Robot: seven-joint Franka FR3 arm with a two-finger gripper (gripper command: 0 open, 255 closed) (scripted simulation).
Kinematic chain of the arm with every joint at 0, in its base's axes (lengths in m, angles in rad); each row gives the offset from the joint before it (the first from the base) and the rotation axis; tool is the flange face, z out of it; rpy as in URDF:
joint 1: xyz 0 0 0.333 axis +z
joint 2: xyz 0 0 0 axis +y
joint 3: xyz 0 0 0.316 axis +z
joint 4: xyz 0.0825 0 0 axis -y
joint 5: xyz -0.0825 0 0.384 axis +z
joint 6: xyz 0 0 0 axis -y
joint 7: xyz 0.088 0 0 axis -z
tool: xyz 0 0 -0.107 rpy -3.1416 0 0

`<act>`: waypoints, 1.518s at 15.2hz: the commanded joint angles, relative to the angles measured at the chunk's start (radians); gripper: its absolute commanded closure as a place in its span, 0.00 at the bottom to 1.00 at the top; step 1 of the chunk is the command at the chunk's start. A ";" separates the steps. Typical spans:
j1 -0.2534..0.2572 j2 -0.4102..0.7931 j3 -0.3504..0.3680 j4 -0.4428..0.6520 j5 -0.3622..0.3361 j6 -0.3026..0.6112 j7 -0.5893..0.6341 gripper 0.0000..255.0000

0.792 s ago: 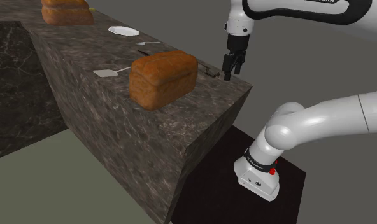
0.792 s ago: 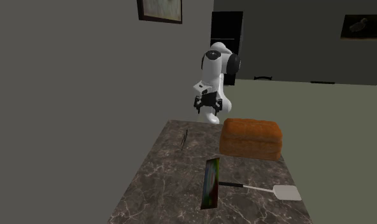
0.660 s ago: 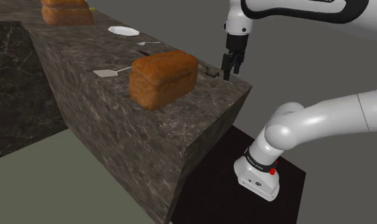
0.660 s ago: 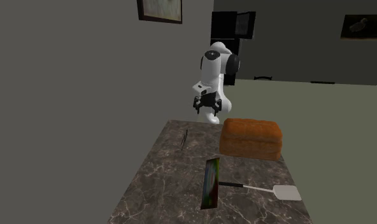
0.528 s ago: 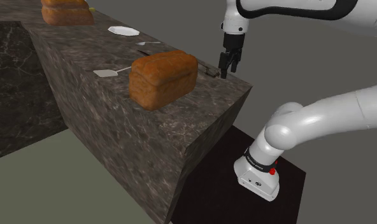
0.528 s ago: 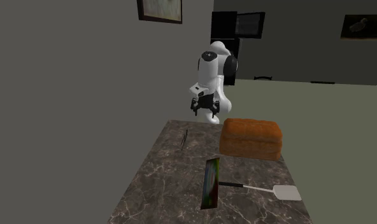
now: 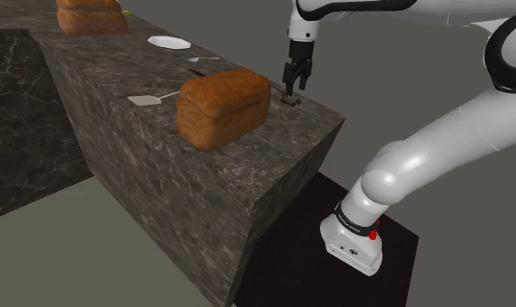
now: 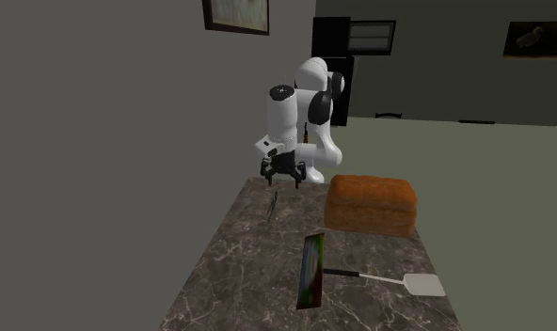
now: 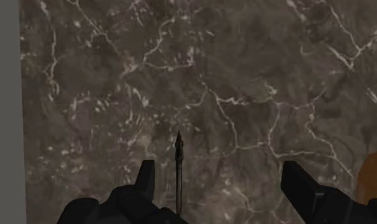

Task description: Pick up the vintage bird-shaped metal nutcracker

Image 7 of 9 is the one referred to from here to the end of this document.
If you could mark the white plate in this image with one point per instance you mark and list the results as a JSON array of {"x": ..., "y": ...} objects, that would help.
[{"x": 169, "y": 42}]

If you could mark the dark robot stand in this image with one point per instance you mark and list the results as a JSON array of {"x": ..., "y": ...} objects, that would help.
[{"x": 300, "y": 255}]

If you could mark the white spatula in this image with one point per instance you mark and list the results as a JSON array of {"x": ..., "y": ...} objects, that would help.
[{"x": 144, "y": 100}]

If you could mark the brown bread loaf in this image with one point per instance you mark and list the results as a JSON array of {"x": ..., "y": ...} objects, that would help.
[
  {"x": 224, "y": 108},
  {"x": 90, "y": 17}
]

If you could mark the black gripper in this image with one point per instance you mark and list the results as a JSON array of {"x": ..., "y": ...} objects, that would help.
[{"x": 301, "y": 50}]

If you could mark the black thin utensil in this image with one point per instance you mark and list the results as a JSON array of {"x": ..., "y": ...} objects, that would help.
[{"x": 196, "y": 72}]

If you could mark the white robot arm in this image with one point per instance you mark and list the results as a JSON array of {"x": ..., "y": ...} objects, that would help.
[{"x": 445, "y": 140}]

